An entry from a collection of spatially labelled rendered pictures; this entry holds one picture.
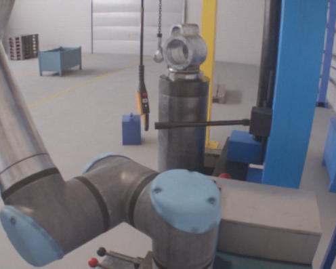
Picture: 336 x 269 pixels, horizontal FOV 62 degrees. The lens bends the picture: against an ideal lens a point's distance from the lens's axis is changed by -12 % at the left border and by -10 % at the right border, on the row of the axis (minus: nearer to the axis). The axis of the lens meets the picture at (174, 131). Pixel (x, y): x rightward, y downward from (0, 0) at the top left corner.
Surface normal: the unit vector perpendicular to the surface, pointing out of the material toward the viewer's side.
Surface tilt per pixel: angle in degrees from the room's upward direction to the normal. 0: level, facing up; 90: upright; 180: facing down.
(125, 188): 46
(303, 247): 90
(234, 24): 90
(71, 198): 29
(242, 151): 90
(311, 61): 90
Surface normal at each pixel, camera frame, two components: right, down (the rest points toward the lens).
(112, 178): 0.41, -0.69
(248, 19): -0.29, 0.34
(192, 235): 0.18, 0.36
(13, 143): 0.38, -0.35
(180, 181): 0.10, -0.90
